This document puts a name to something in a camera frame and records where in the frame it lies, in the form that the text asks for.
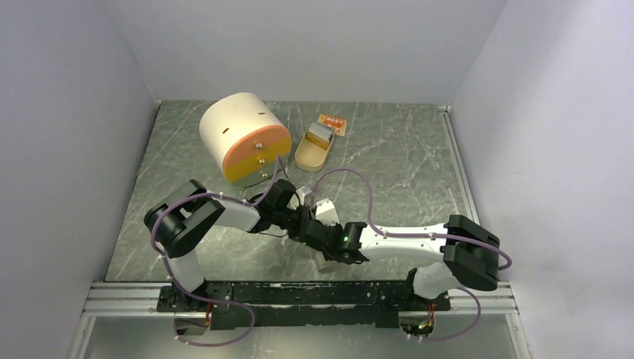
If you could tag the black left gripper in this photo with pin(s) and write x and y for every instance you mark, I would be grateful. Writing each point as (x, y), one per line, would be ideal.
(304, 212)

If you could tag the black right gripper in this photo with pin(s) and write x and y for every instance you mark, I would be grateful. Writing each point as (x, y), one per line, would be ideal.
(327, 256)

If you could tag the gold oval tray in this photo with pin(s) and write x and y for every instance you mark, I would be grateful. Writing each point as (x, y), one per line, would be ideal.
(309, 157)

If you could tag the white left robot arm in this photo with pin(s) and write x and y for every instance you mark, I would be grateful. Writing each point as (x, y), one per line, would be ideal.
(179, 223)

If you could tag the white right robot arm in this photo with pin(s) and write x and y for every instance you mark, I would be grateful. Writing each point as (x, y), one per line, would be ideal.
(460, 252)

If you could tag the cream cylindrical drawer box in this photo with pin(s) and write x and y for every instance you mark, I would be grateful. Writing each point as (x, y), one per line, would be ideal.
(245, 138)

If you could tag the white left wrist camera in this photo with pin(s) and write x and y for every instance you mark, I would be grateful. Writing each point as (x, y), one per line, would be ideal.
(304, 191)

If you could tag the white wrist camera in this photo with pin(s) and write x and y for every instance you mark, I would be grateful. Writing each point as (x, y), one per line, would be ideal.
(326, 213)
(304, 191)

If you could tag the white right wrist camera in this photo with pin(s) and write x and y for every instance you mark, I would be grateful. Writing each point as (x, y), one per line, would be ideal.
(326, 213)

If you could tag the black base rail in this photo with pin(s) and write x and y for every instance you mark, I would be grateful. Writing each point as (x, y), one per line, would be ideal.
(286, 304)

